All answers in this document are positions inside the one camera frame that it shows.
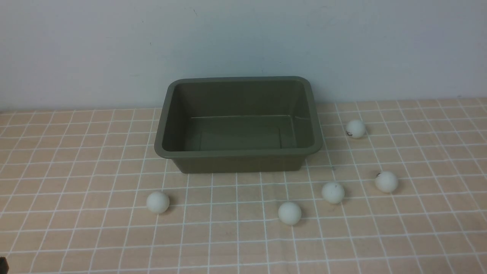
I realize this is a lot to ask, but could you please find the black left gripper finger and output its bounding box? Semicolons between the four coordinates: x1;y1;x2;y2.
0;257;9;274

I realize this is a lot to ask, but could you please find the olive green plastic bin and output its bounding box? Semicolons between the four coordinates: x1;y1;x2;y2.
154;76;323;174

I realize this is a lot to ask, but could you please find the checkered peach tablecloth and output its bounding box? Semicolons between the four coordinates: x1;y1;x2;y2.
0;98;487;274

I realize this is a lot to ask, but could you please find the white ping-pong ball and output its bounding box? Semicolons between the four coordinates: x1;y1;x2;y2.
345;119;366;139
321;182;345;204
278;201;302;226
146;191;170;214
374;170;399;193

